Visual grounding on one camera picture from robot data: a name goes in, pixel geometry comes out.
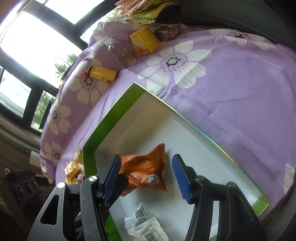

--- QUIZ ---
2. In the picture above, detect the yellow snack packet pile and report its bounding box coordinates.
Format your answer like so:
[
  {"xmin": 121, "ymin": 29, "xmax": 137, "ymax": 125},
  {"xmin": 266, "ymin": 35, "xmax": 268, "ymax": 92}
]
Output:
[{"xmin": 64, "ymin": 147, "xmax": 85, "ymax": 185}]

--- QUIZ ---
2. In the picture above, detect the orange snack packet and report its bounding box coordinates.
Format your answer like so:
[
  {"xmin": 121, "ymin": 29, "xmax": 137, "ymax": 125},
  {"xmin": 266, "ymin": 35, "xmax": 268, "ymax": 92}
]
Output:
[{"xmin": 119, "ymin": 144, "xmax": 167, "ymax": 196}]

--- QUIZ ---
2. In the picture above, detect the white barcode snack packet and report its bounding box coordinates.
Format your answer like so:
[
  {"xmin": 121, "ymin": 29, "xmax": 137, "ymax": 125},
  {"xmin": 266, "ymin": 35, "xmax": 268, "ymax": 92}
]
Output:
[{"xmin": 125, "ymin": 202, "xmax": 169, "ymax": 241}]

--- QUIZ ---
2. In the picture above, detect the green white cardboard box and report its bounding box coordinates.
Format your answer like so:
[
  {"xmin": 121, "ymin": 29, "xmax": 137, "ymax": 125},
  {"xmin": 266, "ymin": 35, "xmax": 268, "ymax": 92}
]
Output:
[{"xmin": 83, "ymin": 84, "xmax": 269, "ymax": 240}]

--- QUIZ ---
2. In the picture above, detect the purple floral bed sheet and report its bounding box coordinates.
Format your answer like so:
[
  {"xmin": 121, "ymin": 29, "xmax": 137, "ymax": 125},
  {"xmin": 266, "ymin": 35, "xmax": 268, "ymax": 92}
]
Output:
[{"xmin": 40, "ymin": 22, "xmax": 295, "ymax": 218}]

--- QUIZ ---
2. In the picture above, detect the yellow bear bottle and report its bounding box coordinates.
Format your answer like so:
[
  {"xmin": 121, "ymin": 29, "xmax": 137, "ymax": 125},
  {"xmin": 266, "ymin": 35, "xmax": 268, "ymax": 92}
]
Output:
[{"xmin": 84, "ymin": 66, "xmax": 117, "ymax": 83}]

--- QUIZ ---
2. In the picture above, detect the clear plastic water bottle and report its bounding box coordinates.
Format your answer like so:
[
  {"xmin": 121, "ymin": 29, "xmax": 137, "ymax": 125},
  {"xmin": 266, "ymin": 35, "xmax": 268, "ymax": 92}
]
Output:
[{"xmin": 104, "ymin": 38, "xmax": 137, "ymax": 69}]

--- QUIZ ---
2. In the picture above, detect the yellow juice carton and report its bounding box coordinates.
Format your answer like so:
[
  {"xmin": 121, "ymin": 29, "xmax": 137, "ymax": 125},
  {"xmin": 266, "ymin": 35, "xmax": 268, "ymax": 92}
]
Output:
[{"xmin": 129, "ymin": 27, "xmax": 162, "ymax": 57}]

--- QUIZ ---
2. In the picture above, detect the dark clear snack bag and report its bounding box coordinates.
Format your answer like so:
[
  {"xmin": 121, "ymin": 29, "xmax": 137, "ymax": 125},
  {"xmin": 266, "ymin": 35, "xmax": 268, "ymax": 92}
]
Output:
[{"xmin": 154, "ymin": 24, "xmax": 182, "ymax": 42}]

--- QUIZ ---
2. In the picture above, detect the dark grey sofa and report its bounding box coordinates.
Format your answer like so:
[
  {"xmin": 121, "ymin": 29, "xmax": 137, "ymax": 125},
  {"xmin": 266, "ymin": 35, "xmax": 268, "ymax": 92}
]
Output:
[{"xmin": 156, "ymin": 0, "xmax": 295, "ymax": 49}]

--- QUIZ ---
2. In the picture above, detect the folded patterned cloth stack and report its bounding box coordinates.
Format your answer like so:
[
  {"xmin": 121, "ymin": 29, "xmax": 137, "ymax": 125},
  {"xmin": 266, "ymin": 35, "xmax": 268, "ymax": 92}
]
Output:
[{"xmin": 115, "ymin": 0, "xmax": 180, "ymax": 24}]

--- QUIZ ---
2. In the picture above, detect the black window frame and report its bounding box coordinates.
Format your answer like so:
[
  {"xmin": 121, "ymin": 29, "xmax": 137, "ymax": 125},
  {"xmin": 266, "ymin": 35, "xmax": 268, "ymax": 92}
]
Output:
[{"xmin": 1, "ymin": 1, "xmax": 115, "ymax": 135}]

